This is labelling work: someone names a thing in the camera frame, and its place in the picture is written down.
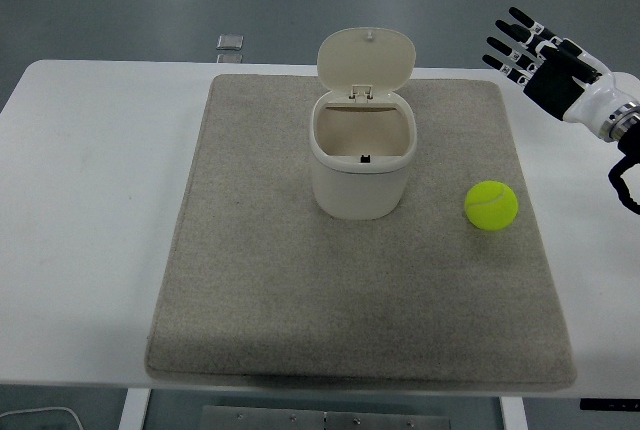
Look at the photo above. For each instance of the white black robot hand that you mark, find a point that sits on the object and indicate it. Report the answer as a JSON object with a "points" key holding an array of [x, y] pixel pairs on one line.
{"points": [[555, 90]]}

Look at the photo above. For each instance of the yellow-green tennis ball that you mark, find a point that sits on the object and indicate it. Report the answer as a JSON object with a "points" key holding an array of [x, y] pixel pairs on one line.
{"points": [[491, 205]]}

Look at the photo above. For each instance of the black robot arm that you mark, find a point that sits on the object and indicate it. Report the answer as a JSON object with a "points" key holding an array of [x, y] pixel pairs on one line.
{"points": [[625, 150]]}

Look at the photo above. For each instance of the cream bin with flip lid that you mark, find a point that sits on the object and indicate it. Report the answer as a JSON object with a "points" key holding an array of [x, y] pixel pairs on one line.
{"points": [[357, 185]]}

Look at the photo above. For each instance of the grey beige felt mat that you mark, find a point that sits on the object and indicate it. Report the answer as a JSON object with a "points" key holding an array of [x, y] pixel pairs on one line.
{"points": [[310, 290]]}

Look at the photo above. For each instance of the black table control panel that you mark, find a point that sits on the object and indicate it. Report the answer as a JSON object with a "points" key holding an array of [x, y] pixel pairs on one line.
{"points": [[610, 404]]}

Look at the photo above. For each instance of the white table leg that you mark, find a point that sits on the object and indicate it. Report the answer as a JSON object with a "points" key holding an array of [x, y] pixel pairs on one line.
{"points": [[134, 410], [512, 414]]}

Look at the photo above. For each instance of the small metal floor plate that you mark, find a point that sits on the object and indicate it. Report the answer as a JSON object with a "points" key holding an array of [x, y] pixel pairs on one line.
{"points": [[229, 58], [230, 41]]}

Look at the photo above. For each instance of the grey metal plate with screws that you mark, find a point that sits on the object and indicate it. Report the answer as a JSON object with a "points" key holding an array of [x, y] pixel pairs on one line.
{"points": [[325, 419]]}

